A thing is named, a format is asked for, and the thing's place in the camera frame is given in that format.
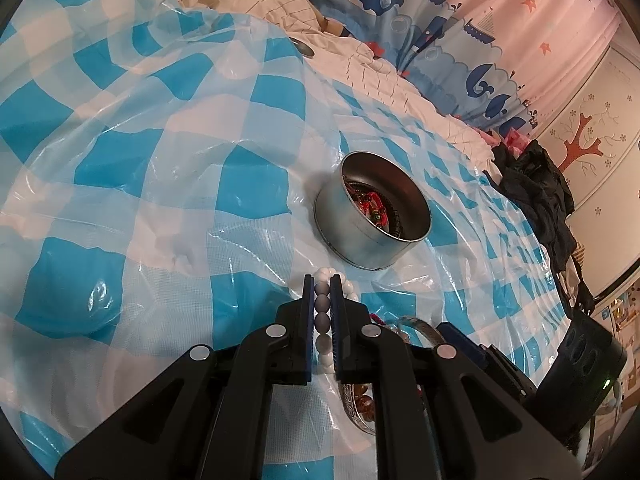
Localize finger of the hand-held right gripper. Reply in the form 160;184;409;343
437;322;540;402

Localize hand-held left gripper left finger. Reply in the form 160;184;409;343
54;275;317;480

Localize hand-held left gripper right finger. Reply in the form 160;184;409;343
329;275;583;480

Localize white bead bracelet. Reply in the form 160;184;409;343
312;267;360;376

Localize round silver tin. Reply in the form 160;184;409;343
314;151;432;272

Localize silver bangle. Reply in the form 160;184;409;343
387;315;441;348

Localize dark clothes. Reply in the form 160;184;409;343
492;139;596;311

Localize blue white checkered plastic sheet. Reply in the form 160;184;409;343
0;0;576;480

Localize pink cloth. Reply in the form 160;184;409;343
487;127;531;153

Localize white quilt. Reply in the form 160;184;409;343
172;0;501;181

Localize small brown object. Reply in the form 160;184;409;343
320;17;351;38

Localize pink star print curtain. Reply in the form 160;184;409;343
390;0;631;126

